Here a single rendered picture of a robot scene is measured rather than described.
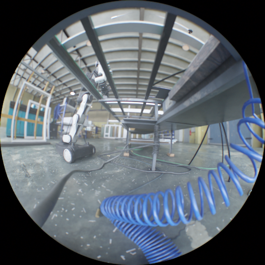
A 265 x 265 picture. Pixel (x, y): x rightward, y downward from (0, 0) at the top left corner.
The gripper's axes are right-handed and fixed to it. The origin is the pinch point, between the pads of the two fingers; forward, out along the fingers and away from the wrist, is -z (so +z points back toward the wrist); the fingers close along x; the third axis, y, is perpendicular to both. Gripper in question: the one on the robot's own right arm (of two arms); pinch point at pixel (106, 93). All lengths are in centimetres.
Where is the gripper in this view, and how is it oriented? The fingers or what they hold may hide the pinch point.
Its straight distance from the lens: 110.9
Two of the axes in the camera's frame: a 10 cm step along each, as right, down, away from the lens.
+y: 1.8, 9.0, -3.9
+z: -0.8, -3.9, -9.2
